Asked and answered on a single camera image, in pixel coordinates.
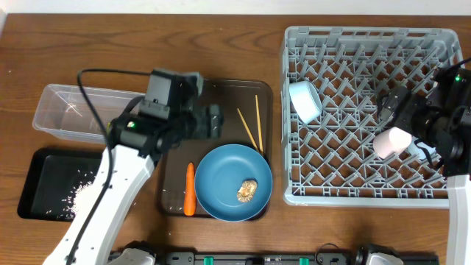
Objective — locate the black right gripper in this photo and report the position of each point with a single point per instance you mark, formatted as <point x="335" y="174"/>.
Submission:
<point x="413" y="104"/>

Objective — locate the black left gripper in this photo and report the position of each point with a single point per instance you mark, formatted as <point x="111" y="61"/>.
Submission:
<point x="207" y="130"/>

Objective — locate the light blue plastic cup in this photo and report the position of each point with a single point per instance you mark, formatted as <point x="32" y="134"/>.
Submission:
<point x="419" y="149"/>

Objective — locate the pink plastic cup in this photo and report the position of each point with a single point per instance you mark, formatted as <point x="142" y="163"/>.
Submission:
<point x="391" y="141"/>

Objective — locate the light blue rice bowl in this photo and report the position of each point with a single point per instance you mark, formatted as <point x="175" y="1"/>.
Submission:
<point x="306" y="101"/>

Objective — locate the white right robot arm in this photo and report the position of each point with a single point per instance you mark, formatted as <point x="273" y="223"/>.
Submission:
<point x="441" y="120"/>

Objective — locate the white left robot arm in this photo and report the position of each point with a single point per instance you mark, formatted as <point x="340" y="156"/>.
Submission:
<point x="148" y="127"/>

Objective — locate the grey dishwasher rack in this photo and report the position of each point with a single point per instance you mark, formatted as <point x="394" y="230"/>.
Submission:
<point x="331" y="161"/>

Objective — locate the dark brown serving tray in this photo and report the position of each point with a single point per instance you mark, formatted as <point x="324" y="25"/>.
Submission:
<point x="229" y="94"/>

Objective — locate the wooden chopstick left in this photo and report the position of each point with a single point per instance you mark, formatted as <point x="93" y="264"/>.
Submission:
<point x="248" y="130"/>

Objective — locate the wooden chopstick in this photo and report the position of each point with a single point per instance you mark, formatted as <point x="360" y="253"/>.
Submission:
<point x="248" y="130"/>
<point x="260" y="138"/>

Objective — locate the wooden chopstick right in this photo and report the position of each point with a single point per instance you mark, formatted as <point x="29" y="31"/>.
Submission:
<point x="260" y="138"/>

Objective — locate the blue plate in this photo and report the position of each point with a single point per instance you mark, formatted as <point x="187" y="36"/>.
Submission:
<point x="221" y="173"/>

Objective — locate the crumpled brown food scrap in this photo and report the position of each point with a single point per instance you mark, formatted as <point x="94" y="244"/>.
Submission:
<point x="247" y="191"/>

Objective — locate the orange carrot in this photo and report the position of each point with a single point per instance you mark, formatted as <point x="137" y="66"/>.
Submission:
<point x="189" y="207"/>

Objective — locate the clear plastic bin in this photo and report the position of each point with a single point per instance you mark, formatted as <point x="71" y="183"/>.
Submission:
<point x="63" y="112"/>

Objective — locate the spilled white rice pile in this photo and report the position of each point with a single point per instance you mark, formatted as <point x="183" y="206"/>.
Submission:
<point x="79" y="195"/>

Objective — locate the black plastic bin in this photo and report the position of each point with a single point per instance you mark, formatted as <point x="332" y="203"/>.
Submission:
<point x="54" y="177"/>

